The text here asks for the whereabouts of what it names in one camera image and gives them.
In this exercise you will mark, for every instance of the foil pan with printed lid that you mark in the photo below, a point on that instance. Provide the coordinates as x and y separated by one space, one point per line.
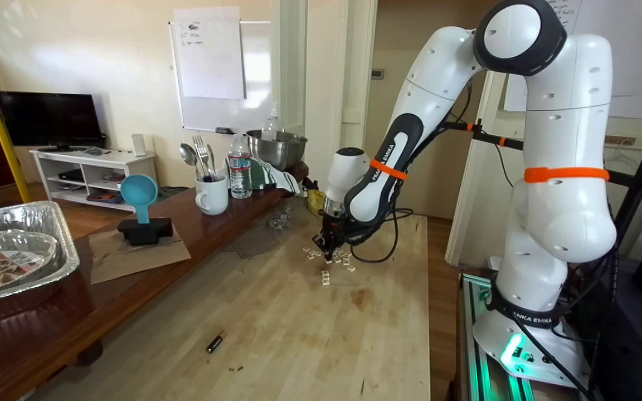
3 262

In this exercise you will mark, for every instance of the crumpled clear plastic wrap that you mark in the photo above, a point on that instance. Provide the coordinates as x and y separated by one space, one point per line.
280 220

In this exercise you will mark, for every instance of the black marker pen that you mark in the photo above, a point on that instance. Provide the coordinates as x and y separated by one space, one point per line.
215 342

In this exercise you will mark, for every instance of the steel mixing bowl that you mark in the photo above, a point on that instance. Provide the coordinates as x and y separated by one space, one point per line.
277 149

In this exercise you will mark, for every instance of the black television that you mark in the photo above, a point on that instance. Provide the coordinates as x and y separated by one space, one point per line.
48 118

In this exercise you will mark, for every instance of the green striped towel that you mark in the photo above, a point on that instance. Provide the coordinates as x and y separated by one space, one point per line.
273 175

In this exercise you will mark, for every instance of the black computer case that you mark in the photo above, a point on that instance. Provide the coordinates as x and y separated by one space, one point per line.
638 345

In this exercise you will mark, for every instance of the heap of small white tiles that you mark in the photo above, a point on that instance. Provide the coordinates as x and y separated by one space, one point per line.
343 258

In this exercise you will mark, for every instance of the white shelf unit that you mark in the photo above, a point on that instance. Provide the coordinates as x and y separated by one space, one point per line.
92 164

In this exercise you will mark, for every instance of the clear water bottle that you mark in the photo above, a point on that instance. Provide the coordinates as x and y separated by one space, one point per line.
240 170

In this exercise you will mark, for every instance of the brown paper sheet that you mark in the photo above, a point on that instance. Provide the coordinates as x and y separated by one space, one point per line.
131 259

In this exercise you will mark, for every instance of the metal fork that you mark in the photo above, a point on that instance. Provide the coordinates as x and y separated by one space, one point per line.
202 153

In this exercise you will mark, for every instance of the wall switch plate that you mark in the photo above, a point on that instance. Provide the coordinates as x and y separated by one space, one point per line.
377 74

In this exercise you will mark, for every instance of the whiteboard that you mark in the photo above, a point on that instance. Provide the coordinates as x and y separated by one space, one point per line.
254 106

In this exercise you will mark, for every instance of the blue measuring scoop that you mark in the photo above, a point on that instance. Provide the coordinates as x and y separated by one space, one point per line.
139 192

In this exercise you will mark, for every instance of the metal knife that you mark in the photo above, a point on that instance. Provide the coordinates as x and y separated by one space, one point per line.
211 159

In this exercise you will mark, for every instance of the white mug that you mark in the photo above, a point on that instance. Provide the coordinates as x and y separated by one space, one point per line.
213 196

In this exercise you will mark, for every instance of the metal spoon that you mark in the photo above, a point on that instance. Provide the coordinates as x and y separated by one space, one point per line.
188 153

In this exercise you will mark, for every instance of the yellow pole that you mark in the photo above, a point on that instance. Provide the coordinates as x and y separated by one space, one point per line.
11 159

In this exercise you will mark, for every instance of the white paper sheet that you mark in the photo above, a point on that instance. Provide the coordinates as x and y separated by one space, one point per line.
209 53

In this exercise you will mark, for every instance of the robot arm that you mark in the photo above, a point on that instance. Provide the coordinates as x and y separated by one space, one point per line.
566 167

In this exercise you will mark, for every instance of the wall socket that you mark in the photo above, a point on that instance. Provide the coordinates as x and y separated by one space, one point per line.
619 140

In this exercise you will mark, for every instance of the clear bottle with white cap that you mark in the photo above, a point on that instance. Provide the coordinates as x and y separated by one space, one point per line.
272 125

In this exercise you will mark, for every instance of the small white tile pair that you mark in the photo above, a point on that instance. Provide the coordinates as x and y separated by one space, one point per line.
325 277

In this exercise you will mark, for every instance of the white speaker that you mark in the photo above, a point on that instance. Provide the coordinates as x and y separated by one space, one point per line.
139 145

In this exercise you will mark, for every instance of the black block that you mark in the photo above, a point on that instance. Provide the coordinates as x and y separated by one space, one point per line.
145 229

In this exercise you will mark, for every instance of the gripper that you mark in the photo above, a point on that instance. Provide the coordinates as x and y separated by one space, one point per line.
334 227

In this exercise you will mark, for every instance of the whiteboard eraser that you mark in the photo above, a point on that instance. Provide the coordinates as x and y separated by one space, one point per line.
224 130

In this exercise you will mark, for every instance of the large aluminium foil tray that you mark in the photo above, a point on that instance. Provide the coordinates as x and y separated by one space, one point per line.
48 223

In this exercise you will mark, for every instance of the dark brown wooden table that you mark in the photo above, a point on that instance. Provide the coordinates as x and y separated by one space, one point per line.
31 334

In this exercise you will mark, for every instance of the large white wall paper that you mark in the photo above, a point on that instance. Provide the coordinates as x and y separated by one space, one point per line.
641 55

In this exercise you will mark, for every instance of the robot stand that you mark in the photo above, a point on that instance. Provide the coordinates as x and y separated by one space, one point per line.
474 334

